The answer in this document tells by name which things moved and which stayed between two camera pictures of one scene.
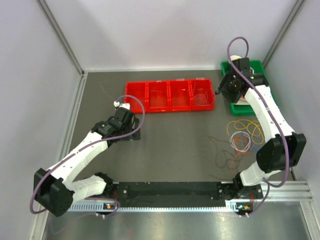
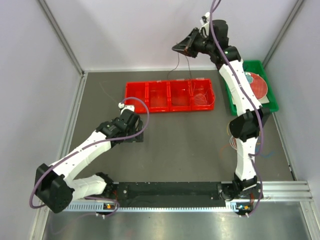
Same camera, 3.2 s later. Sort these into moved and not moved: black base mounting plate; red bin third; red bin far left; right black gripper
Moved: right black gripper
Not moved: black base mounting plate; red bin third; red bin far left
